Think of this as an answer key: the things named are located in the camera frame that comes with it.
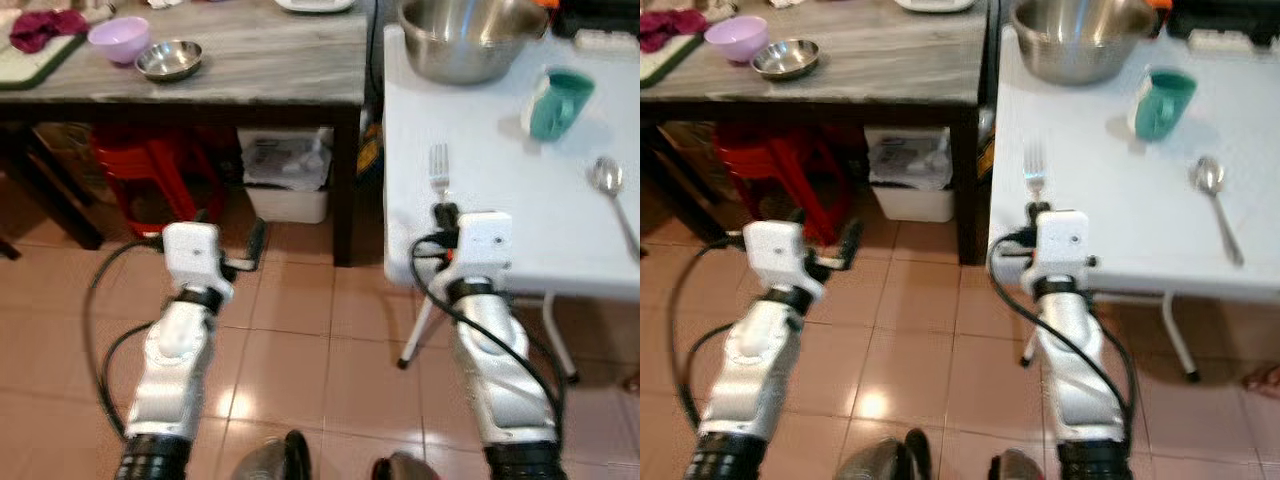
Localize silver metal fork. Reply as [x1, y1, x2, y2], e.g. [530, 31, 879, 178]
[429, 144, 454, 207]
[1022, 141, 1048, 206]

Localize red plastic stool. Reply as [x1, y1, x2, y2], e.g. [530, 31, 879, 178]
[711, 124, 852, 247]
[91, 124, 227, 237]

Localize white plastic storage box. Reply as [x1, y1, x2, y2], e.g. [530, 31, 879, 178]
[239, 126, 334, 226]
[864, 126, 957, 224]

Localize white folding table leg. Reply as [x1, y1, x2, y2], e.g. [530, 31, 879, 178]
[397, 288, 447, 370]
[1159, 291, 1202, 384]
[1019, 298, 1043, 367]
[539, 291, 582, 387]

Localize teal ceramic mug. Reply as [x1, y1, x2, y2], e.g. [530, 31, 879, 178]
[1129, 67, 1199, 143]
[521, 67, 597, 144]

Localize shallow steel plate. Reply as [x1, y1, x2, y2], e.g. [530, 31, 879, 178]
[750, 38, 822, 83]
[134, 39, 205, 84]

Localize silver metal spoon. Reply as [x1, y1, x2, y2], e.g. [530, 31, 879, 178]
[587, 156, 641, 262]
[1189, 155, 1247, 268]

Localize large steel mixing bowl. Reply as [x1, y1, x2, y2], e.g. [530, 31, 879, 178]
[1009, 0, 1162, 87]
[397, 0, 552, 87]

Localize lilac plastic bowl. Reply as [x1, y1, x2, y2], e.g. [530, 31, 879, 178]
[87, 16, 154, 68]
[703, 14, 771, 67]

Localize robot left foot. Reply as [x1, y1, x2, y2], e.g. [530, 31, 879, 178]
[834, 427, 932, 480]
[231, 429, 314, 480]

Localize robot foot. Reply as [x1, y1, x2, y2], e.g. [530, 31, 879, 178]
[989, 449, 1047, 480]
[231, 429, 314, 480]
[834, 427, 932, 480]
[371, 451, 442, 480]

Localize pale green cutting board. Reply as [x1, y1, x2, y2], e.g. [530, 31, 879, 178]
[640, 34, 702, 90]
[0, 30, 87, 94]

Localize magenta towel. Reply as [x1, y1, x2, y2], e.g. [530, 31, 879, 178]
[9, 7, 90, 55]
[640, 7, 707, 55]

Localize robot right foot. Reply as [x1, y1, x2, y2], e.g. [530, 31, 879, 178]
[989, 449, 1047, 480]
[371, 451, 442, 480]

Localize black countertop appliance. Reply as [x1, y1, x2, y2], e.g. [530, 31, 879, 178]
[552, 0, 641, 42]
[1164, 0, 1280, 44]

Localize person's bare foot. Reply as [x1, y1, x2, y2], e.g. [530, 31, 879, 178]
[1243, 364, 1280, 398]

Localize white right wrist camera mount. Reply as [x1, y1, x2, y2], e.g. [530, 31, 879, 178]
[1034, 209, 1092, 287]
[454, 211, 515, 292]

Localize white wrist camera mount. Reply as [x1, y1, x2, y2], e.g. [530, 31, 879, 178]
[454, 211, 515, 292]
[1034, 209, 1092, 287]
[161, 221, 234, 302]
[742, 219, 827, 302]

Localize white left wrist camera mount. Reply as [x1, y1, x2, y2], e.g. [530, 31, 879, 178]
[742, 219, 827, 302]
[161, 221, 234, 302]

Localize dark wooden table frame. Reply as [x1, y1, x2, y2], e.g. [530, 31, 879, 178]
[0, 98, 364, 268]
[640, 98, 991, 267]

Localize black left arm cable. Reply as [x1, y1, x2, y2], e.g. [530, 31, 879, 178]
[84, 238, 167, 443]
[665, 236, 749, 433]

